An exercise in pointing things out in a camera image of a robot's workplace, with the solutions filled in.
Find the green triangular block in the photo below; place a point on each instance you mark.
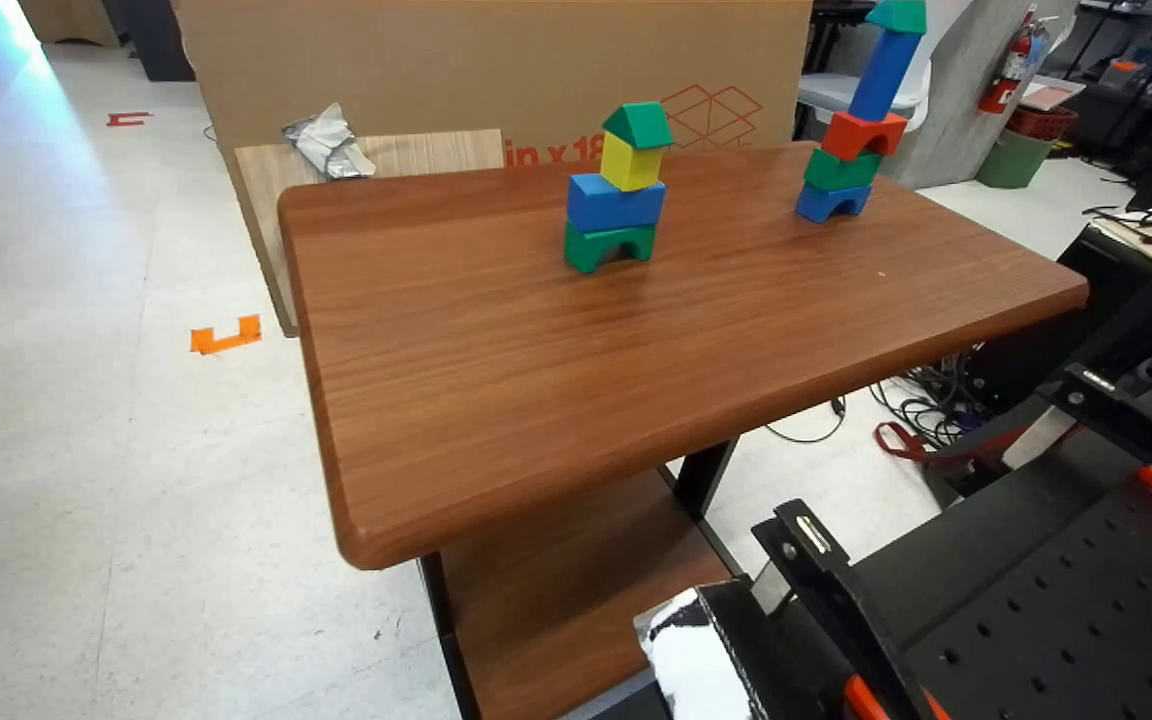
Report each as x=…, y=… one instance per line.
x=641, y=126

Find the green arch block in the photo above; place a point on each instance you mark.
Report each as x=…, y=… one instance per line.
x=594, y=250

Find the blue rectangular block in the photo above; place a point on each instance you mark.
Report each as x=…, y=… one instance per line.
x=598, y=206

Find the yellow cube block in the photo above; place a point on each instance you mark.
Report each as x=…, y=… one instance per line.
x=627, y=165

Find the blue arch block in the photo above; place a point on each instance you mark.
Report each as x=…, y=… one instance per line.
x=828, y=201

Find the green block in right tower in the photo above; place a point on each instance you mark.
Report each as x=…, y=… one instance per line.
x=843, y=175

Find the red arch block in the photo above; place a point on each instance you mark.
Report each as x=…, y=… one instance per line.
x=851, y=136

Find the blue tall block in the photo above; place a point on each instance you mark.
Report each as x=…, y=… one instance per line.
x=881, y=74

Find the teal top block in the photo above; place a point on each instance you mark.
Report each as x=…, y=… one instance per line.
x=900, y=18

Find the black table leg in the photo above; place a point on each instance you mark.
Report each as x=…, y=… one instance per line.
x=703, y=479

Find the lower wooden shelf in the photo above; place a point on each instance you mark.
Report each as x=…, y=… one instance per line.
x=538, y=612

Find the large cardboard box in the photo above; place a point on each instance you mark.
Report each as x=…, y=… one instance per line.
x=538, y=70

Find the orange tape floor marker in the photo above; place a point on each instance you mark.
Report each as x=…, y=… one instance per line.
x=211, y=340

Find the green bucket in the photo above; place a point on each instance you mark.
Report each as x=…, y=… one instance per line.
x=1015, y=161

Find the red tape floor marker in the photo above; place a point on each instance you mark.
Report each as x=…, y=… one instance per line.
x=129, y=119

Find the red fire extinguisher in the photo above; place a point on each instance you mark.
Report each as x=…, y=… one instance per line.
x=1027, y=49

